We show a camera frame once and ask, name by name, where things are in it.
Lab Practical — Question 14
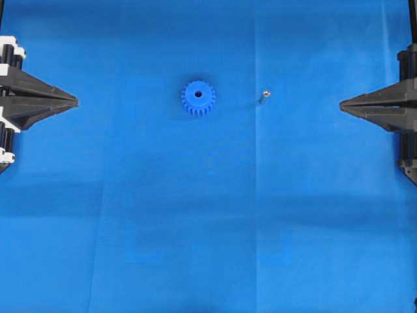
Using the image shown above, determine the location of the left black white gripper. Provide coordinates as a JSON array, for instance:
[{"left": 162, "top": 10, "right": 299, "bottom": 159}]
[{"left": 0, "top": 35, "right": 79, "bottom": 175}]

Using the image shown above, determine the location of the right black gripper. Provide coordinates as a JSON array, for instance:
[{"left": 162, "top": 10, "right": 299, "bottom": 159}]
[{"left": 338, "top": 41, "right": 417, "bottom": 186}]

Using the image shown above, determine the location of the small blue plastic gear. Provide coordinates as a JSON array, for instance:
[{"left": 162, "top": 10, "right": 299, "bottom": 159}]
[{"left": 180, "top": 80, "right": 216, "bottom": 117}]

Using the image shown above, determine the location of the blue table mat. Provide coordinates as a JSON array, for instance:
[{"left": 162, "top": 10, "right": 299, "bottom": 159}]
[{"left": 1, "top": 1, "right": 416, "bottom": 312}]

